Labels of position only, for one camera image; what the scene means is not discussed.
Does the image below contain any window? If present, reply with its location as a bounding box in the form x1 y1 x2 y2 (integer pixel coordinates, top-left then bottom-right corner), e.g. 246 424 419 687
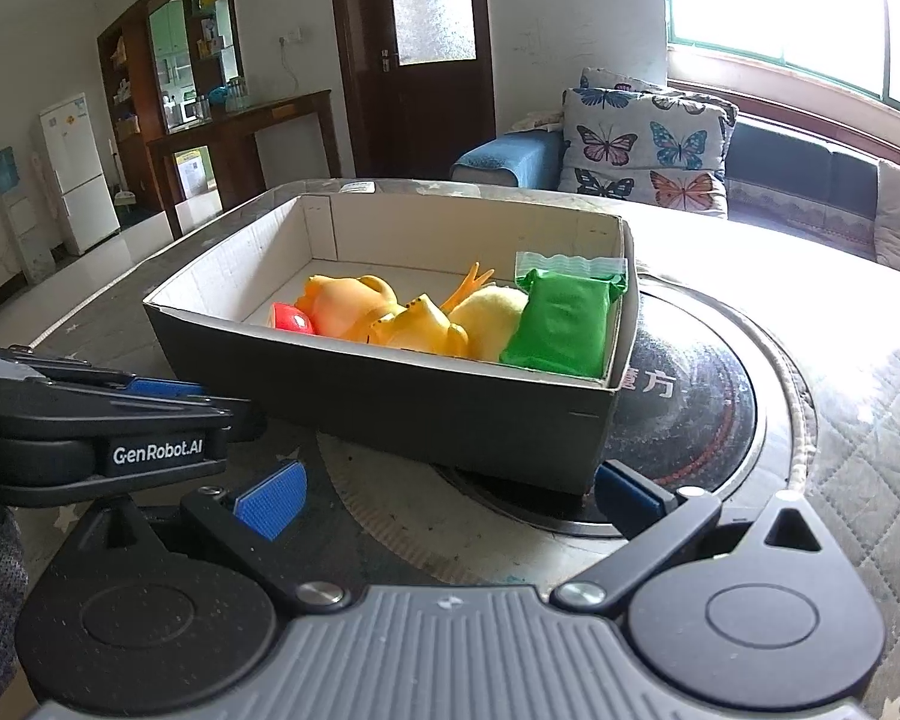
662 0 900 127

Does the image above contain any orange rubber duck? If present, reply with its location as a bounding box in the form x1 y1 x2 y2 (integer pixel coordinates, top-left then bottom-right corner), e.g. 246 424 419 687
295 273 406 344

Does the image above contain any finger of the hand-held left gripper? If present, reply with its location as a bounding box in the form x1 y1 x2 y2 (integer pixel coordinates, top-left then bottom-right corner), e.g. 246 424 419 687
129 378 207 400
195 394 269 443

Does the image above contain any small yellow rubber toy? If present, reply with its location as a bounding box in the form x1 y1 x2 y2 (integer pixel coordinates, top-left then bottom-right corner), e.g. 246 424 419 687
366 295 470 358

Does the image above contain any blue sofa cloth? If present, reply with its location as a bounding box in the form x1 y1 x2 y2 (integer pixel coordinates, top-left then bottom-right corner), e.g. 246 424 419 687
450 130 565 190

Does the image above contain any pale yellow rubber chicken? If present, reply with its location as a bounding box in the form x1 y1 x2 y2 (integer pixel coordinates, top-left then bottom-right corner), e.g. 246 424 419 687
441 261 531 365

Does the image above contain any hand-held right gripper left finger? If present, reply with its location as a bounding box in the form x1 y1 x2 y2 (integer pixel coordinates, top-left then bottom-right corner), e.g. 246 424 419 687
67 457 355 611

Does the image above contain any black round hotplate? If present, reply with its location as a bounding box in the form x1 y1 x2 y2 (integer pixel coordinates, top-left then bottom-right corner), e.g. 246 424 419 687
433 286 760 539

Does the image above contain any grey cardboard box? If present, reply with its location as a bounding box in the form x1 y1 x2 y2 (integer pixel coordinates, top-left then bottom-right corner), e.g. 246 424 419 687
142 191 640 497

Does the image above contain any wooden sideboard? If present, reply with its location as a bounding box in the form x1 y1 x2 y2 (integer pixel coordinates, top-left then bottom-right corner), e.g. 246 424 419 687
145 88 344 220

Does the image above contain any white refrigerator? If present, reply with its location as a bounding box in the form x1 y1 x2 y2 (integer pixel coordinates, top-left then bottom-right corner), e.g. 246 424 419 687
38 91 122 257

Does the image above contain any large butterfly print cushion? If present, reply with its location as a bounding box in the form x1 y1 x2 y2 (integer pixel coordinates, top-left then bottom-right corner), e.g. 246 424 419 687
557 85 733 220

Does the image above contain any red yellow round toy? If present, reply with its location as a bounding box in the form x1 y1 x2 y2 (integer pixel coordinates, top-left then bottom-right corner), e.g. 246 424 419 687
271 303 318 337

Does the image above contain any dark sofa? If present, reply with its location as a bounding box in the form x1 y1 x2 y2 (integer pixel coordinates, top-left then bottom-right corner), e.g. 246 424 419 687
722 115 883 257

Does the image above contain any small butterfly print cushion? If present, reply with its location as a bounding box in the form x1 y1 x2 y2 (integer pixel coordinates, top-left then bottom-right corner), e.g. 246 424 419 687
577 65 740 122

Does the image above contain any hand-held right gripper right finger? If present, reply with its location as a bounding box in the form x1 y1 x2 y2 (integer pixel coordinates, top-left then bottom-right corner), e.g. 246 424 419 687
550 457 842 614

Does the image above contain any white water dispenser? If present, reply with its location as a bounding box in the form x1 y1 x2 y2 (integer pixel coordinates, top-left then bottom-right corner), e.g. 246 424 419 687
0 147 56 284

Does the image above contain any green packet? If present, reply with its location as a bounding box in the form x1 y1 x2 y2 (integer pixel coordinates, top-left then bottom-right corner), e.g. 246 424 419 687
498 250 631 378

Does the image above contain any tall wooden display cabinet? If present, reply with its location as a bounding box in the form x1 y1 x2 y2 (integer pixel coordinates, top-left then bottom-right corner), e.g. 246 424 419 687
96 0 245 212

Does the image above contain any dark wooden door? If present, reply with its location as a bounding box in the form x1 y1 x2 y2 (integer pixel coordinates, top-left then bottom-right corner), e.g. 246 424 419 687
325 0 497 182

